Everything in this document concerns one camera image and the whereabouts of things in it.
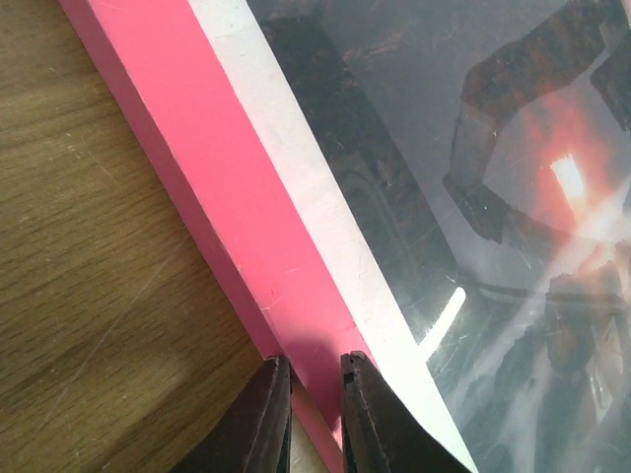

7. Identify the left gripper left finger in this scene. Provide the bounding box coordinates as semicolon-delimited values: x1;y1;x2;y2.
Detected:
171;356;292;473

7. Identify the dark landscape photo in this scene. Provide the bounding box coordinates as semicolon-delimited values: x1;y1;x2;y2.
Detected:
249;1;630;472

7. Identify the pink wooden picture frame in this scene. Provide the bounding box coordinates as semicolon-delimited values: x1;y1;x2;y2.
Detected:
62;1;365;472

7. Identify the white photo mat board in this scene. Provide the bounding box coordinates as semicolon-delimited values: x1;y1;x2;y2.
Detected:
190;1;477;472

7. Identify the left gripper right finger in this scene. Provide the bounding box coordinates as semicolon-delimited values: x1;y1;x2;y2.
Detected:
340;351;467;473

